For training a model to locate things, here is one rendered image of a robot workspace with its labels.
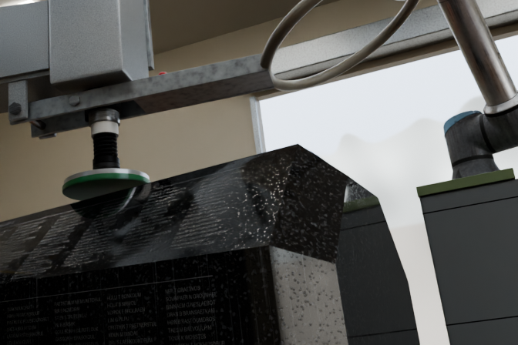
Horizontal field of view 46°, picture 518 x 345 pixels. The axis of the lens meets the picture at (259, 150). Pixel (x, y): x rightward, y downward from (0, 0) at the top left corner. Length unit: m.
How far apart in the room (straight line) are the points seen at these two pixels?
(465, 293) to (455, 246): 0.15
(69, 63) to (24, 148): 6.84
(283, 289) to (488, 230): 1.22
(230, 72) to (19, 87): 0.56
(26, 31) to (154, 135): 5.68
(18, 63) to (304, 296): 1.04
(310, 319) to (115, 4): 1.00
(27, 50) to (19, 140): 6.84
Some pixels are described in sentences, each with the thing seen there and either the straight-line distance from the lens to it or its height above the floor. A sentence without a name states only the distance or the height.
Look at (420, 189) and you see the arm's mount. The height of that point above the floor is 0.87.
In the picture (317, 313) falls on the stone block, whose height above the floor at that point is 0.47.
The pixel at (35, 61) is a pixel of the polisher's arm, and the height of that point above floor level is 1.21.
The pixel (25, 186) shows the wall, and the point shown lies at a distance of 8.30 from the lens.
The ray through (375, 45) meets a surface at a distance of 1.82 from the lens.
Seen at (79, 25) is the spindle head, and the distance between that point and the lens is 1.68.
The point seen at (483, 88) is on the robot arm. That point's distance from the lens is 2.25.
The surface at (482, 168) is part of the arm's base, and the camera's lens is 2.28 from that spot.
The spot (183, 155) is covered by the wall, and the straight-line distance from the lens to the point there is 7.10.
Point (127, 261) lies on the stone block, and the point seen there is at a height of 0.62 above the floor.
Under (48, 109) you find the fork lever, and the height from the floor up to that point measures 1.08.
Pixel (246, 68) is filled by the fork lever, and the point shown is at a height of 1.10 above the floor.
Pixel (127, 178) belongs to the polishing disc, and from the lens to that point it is 1.51.
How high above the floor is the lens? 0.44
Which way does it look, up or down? 18 degrees up
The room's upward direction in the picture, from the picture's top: 7 degrees counter-clockwise
